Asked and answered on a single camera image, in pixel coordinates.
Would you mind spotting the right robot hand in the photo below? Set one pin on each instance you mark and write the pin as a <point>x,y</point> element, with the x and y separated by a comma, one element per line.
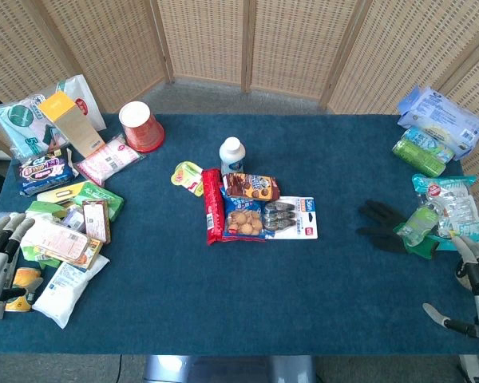
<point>477,275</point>

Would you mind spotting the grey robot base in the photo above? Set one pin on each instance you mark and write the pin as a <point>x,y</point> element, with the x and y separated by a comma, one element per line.
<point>227,369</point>

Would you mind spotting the green package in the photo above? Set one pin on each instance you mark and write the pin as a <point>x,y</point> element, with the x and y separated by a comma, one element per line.
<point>92,195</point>

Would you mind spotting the tall yellow box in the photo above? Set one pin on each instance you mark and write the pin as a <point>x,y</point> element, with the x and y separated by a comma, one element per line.
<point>74,123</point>

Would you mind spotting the green glove card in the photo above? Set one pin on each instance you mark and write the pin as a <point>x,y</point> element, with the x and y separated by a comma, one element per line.
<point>421,245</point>

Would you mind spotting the pink white food tray pack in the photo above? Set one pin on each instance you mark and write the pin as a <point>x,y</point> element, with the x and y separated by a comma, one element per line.
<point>58,241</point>

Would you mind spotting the teal toothbrush pack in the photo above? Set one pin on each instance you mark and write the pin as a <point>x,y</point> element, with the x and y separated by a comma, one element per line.
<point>453,207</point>

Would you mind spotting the light green pouch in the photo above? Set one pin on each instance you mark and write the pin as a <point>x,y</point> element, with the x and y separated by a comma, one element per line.
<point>40,211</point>

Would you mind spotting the white powder pouch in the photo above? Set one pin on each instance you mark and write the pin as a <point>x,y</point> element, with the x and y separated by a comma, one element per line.
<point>66,289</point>

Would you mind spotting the clear plastic bottle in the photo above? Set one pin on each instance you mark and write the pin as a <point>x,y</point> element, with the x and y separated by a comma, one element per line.
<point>421,221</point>

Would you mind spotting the dark blue sanitary pad pack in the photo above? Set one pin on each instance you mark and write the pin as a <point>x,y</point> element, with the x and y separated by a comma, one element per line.
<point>44,172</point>

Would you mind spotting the black glove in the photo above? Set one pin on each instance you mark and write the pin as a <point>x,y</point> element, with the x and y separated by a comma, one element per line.
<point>381,225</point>

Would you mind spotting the light green drink can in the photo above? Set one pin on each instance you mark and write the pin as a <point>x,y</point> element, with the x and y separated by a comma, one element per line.
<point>429,143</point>

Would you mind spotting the green pink towel pack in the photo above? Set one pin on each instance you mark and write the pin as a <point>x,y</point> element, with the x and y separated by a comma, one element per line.
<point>22,127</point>

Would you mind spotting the pink white pad pack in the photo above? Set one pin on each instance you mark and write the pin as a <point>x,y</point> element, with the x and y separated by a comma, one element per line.
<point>108,159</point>

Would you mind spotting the blue wet wipes pack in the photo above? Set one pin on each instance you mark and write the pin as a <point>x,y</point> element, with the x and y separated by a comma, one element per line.
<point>443,117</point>

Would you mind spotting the white clip blister card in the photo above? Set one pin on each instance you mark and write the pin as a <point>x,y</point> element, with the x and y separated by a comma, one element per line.
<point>299,221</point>

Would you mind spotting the white red shopping bag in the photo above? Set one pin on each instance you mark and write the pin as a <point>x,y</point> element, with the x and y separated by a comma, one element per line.
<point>89,101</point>

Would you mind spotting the red paper cup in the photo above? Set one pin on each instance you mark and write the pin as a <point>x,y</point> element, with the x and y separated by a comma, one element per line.
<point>141,127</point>

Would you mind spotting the yellow green jelly cup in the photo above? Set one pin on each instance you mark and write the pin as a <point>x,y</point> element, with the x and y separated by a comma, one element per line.
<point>187,178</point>

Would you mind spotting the red biscuit tube pack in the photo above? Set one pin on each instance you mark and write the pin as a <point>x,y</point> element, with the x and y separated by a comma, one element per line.
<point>212,207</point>

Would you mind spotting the blue mini cookie bag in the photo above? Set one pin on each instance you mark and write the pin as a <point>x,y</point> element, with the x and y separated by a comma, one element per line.
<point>243,219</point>

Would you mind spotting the brown chocolate cookie bag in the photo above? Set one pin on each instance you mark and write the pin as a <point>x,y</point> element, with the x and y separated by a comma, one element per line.
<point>252,186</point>

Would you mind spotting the white plastic bottle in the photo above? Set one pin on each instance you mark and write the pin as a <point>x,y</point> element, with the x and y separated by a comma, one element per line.
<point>232,156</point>

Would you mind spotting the woven folding screen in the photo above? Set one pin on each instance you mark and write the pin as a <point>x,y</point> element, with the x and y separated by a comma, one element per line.
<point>239,44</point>

